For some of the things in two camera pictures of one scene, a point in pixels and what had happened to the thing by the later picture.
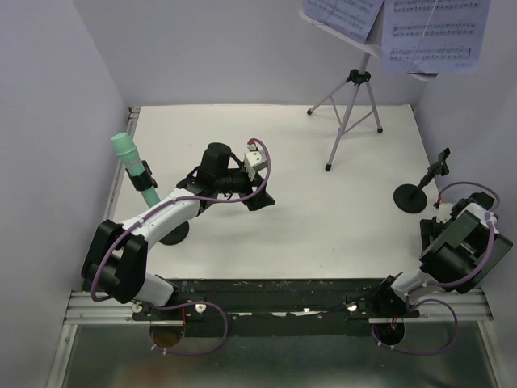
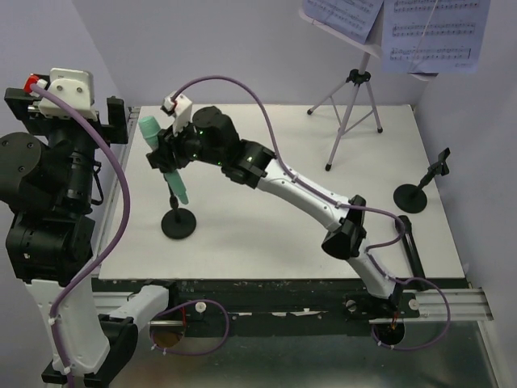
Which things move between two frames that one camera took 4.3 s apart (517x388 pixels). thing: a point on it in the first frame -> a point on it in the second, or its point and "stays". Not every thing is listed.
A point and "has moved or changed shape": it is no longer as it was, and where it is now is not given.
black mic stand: [144, 182] has moved or changed shape
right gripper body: [431, 228] -> [184, 147]
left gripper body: [242, 183] -> [27, 107]
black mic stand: [412, 199] stays
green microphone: [133, 164] -> [150, 127]
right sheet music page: [420, 36] stays
